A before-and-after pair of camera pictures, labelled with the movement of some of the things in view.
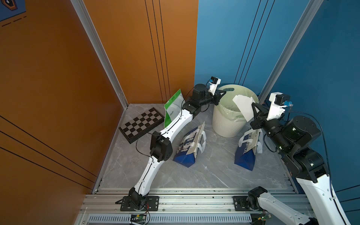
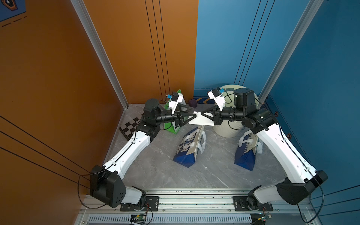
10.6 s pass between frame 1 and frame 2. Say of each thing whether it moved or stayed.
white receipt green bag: moved
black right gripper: moved
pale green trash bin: stayed
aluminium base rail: stayed
